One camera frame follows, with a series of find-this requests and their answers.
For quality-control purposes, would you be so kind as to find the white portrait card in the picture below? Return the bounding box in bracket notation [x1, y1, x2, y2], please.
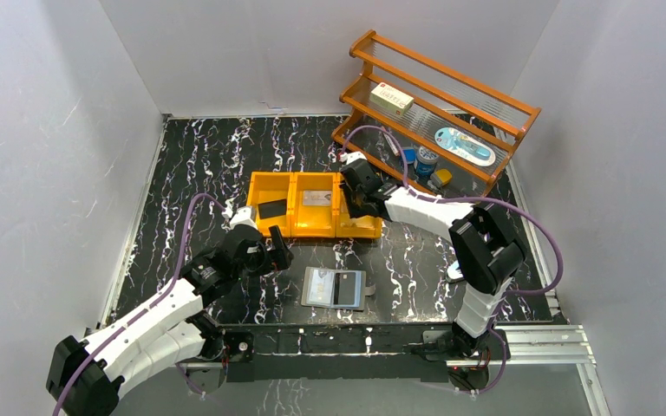
[308, 270, 335, 306]

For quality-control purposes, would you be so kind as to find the yellow plastic triple bin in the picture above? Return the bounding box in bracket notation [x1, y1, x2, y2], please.
[246, 171, 382, 239]

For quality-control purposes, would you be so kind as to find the grey card holder wallet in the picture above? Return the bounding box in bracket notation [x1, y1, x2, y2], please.
[300, 267, 376, 311]

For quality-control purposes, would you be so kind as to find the black credit card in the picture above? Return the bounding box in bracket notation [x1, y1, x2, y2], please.
[333, 272, 358, 308]

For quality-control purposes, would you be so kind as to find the orange wooden shelf rack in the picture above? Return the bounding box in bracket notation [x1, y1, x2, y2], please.
[332, 30, 541, 196]

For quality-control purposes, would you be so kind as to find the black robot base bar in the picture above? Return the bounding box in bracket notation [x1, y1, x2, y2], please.
[223, 323, 486, 382]

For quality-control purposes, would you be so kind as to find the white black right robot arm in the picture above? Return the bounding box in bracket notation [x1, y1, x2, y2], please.
[340, 153, 527, 359]

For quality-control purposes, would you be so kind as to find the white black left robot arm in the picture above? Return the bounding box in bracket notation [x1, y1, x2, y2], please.
[46, 224, 293, 415]

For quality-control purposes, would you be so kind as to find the black card in bin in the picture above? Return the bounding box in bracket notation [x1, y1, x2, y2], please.
[258, 198, 287, 219]

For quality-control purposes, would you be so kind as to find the silver card in bin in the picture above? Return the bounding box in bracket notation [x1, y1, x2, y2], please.
[302, 190, 332, 206]

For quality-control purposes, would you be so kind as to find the white pen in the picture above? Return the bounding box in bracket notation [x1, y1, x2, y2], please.
[384, 130, 401, 158]

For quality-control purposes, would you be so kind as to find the small blue block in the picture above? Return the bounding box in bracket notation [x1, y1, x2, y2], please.
[402, 147, 417, 165]

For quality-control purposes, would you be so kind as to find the blue and white round tin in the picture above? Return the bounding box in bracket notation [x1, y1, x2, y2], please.
[414, 146, 440, 178]

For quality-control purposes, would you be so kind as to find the yellow grey eraser block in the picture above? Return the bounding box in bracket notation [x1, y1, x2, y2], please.
[428, 169, 453, 189]

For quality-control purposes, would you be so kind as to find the white box with red label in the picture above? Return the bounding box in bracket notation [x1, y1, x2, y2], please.
[369, 82, 415, 115]

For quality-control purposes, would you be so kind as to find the blue razor blister pack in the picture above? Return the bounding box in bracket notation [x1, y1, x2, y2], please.
[434, 127, 496, 167]

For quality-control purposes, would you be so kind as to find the small white blue clip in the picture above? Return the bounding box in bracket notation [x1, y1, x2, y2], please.
[445, 261, 464, 283]

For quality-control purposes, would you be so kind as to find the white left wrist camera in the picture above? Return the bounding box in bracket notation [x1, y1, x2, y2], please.
[229, 205, 258, 230]

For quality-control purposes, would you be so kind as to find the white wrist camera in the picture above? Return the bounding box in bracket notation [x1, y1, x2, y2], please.
[229, 205, 258, 230]
[339, 152, 368, 166]

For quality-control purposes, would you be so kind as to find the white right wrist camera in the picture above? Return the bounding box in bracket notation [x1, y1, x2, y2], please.
[339, 152, 368, 166]

